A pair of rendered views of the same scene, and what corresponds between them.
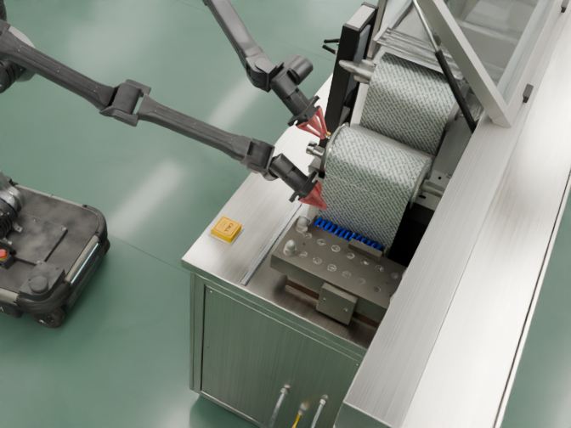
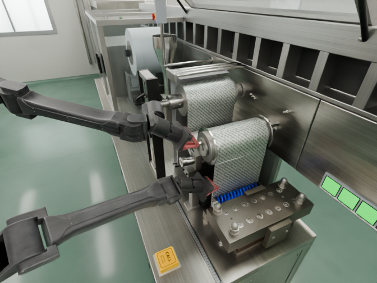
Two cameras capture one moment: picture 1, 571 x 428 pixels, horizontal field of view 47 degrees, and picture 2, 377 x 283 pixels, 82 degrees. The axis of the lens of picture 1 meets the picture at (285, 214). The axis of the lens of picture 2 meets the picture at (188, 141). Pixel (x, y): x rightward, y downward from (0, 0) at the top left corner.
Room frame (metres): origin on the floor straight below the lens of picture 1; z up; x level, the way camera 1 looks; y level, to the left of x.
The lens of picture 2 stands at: (0.93, 0.40, 1.72)
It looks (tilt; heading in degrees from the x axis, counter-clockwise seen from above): 34 degrees down; 316
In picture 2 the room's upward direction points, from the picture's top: straight up
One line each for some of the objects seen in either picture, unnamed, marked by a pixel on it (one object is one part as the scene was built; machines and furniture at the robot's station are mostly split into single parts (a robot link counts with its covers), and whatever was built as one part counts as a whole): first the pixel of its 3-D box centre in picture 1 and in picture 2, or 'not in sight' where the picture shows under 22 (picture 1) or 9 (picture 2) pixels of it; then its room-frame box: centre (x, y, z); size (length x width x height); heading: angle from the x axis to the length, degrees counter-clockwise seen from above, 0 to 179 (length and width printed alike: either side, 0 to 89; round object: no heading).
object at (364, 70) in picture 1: (367, 73); (174, 101); (1.60, -0.17, 1.34); 0.06 x 0.06 x 0.06; 70
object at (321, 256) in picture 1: (347, 271); (260, 211); (1.13, -0.20, 1.00); 0.40 x 0.16 x 0.06; 70
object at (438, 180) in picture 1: (441, 181); (269, 122); (1.25, -0.38, 1.28); 0.06 x 0.05 x 0.02; 70
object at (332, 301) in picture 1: (336, 304); (277, 233); (1.04, -0.18, 0.97); 0.10 x 0.03 x 0.11; 70
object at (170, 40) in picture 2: not in sight; (164, 41); (2.00, -0.45, 1.50); 0.14 x 0.14 x 0.06
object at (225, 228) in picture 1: (226, 228); (166, 259); (1.28, 0.17, 0.91); 0.07 x 0.07 x 0.02; 70
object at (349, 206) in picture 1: (358, 211); (238, 174); (1.26, -0.20, 1.11); 0.23 x 0.01 x 0.18; 70
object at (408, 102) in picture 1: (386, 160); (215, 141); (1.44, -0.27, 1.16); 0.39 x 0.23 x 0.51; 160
